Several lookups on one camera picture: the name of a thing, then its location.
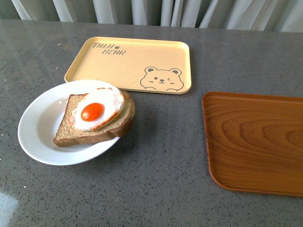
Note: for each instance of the bottom bread slice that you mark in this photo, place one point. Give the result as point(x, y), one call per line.
point(67, 135)

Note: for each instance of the brown wooden tray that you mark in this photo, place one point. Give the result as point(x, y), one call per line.
point(255, 142)

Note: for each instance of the yellow bear tray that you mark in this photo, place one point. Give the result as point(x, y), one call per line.
point(141, 65)

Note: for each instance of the fried egg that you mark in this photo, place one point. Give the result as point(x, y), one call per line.
point(97, 109)

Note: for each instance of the white round plate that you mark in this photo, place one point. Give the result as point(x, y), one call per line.
point(40, 122)

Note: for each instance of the grey white curtain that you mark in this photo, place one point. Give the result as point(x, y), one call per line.
point(255, 15)

